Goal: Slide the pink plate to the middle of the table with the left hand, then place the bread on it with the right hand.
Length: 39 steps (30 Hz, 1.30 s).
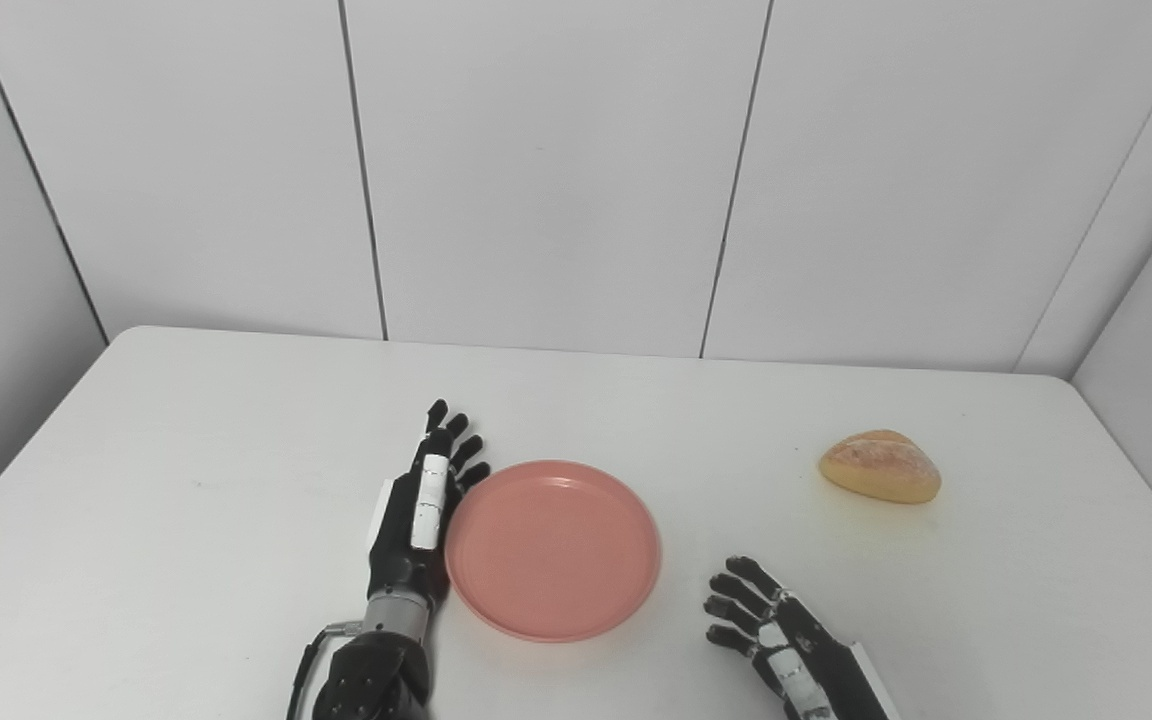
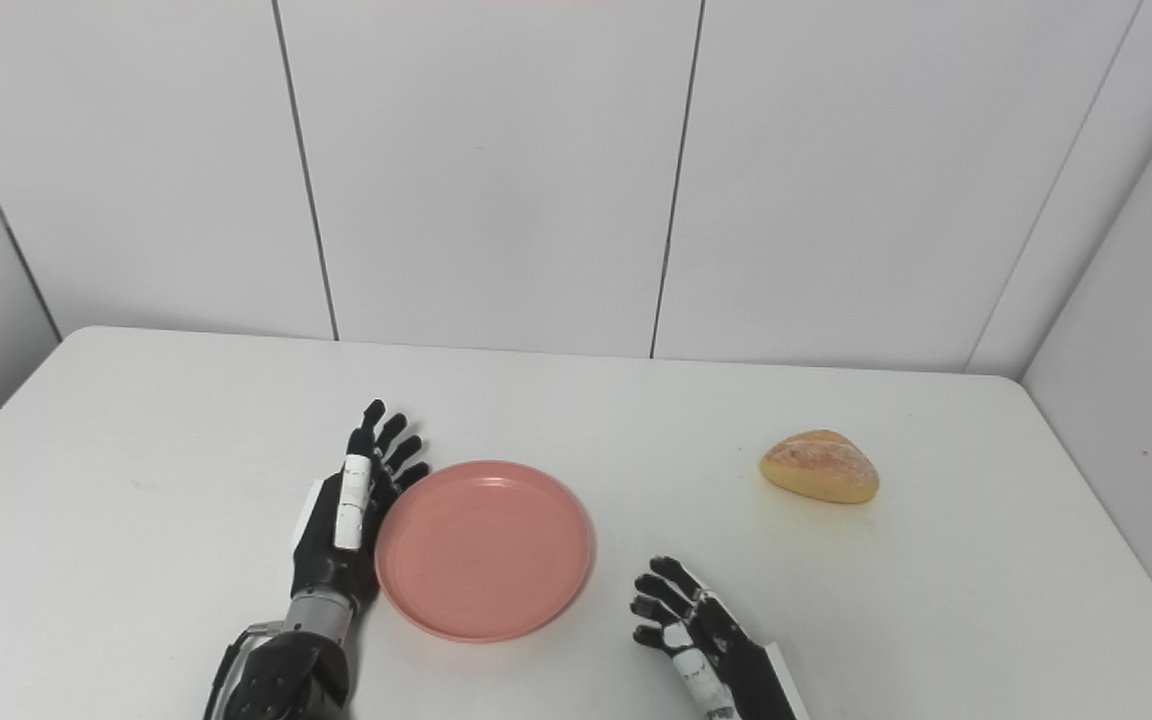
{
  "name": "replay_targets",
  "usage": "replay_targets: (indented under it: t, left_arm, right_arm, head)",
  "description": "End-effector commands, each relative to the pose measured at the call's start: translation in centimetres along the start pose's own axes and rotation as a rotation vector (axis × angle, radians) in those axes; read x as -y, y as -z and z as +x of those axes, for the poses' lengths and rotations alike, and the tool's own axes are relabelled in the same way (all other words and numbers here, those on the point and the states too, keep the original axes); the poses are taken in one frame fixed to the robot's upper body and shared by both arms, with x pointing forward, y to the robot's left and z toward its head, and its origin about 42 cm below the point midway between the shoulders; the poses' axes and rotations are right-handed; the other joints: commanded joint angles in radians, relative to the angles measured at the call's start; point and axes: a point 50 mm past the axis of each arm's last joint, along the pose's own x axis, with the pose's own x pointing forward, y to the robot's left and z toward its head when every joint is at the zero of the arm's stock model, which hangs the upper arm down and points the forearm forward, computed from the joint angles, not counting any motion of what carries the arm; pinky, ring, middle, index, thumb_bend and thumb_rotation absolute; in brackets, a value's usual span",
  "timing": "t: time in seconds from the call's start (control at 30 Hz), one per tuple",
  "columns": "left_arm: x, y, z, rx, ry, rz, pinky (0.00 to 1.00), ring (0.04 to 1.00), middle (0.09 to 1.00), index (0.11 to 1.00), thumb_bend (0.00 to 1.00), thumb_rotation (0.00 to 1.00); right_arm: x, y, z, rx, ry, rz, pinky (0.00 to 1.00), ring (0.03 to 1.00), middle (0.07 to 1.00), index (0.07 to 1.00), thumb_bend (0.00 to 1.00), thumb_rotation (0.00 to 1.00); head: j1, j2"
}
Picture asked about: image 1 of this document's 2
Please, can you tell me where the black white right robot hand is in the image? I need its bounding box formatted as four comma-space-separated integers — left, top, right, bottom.
704, 556, 903, 720

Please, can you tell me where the golden crusty bread roll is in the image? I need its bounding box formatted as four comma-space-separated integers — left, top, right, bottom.
818, 430, 942, 505

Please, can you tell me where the pink round plate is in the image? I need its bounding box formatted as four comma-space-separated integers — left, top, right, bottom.
444, 459, 663, 643

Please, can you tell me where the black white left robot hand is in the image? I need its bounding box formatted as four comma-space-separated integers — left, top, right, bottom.
366, 399, 492, 607

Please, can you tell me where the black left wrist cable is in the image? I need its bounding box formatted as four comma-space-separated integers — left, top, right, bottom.
285, 621, 365, 720

